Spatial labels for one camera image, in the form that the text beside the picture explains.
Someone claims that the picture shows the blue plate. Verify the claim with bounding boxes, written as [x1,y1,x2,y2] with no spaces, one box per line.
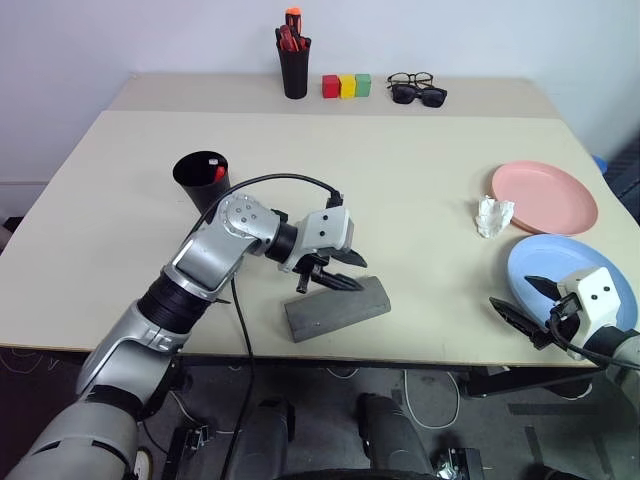
[506,234,633,335]

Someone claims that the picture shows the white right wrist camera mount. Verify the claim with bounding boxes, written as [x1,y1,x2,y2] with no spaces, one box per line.
[555,265,630,362]

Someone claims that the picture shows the grey glasses case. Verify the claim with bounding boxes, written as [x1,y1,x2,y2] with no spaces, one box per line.
[283,275,393,345]

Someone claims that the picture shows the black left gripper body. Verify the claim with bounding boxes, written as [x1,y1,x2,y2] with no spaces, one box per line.
[291,249,336,296]

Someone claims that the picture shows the black plastic cup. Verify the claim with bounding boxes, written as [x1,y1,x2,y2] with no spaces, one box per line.
[171,150,233,215]

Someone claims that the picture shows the black sunglasses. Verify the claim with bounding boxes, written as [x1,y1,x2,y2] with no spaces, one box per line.
[389,84,449,109]

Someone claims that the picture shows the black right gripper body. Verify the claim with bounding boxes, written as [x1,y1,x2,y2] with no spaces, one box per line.
[544,291,585,347]

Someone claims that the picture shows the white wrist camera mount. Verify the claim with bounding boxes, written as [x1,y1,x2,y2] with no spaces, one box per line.
[555,265,630,362]
[291,207,357,262]

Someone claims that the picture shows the dark rounded robot leg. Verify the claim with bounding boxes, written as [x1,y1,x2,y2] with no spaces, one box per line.
[234,397,297,480]
[353,392,437,480]

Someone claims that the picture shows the black table frame bar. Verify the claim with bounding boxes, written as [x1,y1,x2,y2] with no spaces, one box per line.
[458,366,601,400]

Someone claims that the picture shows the black framed clear glasses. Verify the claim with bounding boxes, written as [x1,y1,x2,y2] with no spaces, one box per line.
[386,71,435,89]

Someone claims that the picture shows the white floor cable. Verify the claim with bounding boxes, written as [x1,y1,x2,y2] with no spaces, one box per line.
[401,368,462,430]

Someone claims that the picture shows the pink plate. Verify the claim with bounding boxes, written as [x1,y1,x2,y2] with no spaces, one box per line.
[489,160,600,237]

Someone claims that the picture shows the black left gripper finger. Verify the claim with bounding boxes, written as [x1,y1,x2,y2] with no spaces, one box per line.
[331,247,370,269]
[313,271,363,294]

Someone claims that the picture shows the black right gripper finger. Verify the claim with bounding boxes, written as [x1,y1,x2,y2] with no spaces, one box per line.
[523,274,563,305]
[488,296,552,350]

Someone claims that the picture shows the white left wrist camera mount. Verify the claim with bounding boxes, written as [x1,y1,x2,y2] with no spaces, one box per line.
[291,207,357,262]

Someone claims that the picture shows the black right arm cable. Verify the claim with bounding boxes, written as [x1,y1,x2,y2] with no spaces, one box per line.
[548,310,640,372]

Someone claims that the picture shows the crumpled white paper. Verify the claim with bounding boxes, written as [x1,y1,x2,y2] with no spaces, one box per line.
[474,195,517,239]

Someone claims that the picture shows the orange capped screwdriver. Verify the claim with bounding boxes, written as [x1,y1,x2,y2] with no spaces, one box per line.
[284,6,303,39]

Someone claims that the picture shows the black ribbed object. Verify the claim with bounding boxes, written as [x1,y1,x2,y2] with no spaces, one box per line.
[602,133,640,221]

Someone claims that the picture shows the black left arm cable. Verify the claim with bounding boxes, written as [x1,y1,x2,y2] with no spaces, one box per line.
[185,172,347,480]

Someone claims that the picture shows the red and orange markers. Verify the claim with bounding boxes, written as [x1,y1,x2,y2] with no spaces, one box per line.
[274,25,313,53]

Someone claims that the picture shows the black tool holder cup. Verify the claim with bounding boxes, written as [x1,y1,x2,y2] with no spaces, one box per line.
[279,45,310,100]

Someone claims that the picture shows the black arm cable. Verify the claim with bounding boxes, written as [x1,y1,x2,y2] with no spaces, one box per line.
[185,172,347,480]
[548,310,640,372]

